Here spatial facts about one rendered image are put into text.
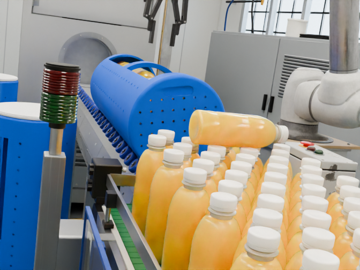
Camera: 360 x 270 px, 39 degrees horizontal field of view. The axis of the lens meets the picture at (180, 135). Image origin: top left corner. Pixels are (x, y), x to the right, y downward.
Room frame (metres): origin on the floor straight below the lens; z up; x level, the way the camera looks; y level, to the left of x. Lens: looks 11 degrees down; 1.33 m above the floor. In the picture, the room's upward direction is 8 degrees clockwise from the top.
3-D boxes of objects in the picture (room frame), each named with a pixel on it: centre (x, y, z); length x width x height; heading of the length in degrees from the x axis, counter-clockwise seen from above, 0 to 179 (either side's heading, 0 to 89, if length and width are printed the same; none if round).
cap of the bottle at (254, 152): (1.07, -0.15, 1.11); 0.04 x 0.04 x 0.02
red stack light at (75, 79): (0.88, 0.22, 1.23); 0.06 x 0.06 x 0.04
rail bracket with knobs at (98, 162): (1.25, 0.17, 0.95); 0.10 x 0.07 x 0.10; 108
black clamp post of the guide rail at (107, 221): (1.07, 0.13, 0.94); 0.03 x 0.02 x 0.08; 18
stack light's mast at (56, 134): (0.88, 0.22, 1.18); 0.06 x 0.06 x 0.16
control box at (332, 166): (1.25, -0.35, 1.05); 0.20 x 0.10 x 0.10; 18
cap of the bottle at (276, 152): (1.09, -0.22, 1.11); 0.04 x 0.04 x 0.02
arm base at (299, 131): (2.06, -0.46, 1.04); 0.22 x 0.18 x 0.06; 26
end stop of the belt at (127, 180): (1.28, -0.03, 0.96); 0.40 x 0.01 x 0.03; 108
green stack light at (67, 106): (0.88, 0.22, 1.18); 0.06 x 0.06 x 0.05
